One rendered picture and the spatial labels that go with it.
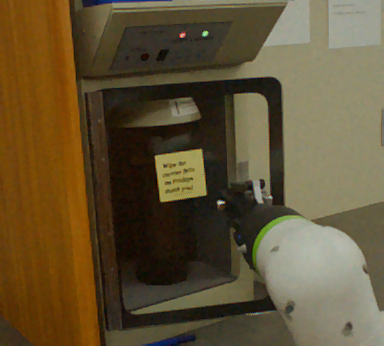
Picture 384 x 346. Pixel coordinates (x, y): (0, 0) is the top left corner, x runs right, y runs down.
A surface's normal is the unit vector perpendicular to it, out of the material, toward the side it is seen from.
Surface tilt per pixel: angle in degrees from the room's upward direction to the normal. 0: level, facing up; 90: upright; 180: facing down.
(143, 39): 135
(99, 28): 90
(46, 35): 90
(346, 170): 90
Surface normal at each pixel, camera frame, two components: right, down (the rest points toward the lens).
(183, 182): 0.16, 0.23
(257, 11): 0.42, 0.81
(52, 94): -0.85, 0.18
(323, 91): 0.53, 0.18
